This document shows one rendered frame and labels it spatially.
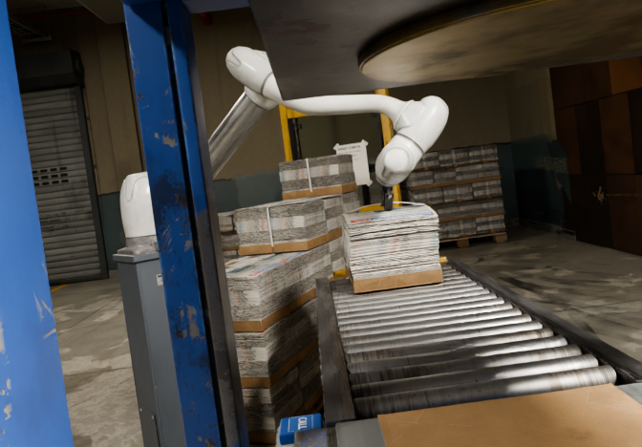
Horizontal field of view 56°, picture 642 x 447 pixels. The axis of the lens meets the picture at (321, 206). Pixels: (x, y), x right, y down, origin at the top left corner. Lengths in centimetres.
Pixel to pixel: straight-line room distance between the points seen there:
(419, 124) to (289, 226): 131
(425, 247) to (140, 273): 94
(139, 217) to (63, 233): 807
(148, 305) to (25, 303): 180
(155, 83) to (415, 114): 104
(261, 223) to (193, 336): 214
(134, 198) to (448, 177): 622
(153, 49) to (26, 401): 64
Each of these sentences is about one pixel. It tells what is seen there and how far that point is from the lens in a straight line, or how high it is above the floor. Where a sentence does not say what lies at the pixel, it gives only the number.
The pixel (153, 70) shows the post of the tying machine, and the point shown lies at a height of 136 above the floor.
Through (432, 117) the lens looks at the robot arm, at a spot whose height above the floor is 131.
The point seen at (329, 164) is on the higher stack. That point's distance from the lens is 347.
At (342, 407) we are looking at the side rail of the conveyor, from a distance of 106.
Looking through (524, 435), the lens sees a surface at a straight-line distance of 93.
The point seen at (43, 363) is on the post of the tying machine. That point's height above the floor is 111.
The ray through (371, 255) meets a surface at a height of 92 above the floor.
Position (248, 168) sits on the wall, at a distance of 951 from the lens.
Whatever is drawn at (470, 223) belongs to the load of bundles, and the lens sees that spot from 810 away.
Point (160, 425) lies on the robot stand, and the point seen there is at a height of 42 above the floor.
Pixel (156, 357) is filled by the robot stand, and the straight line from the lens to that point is 216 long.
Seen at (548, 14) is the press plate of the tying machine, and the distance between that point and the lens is 50.
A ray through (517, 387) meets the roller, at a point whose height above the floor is 79.
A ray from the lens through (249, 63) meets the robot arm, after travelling 194.
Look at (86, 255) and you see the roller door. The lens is 1009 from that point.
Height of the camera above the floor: 119
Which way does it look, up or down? 3 degrees down
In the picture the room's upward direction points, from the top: 7 degrees counter-clockwise
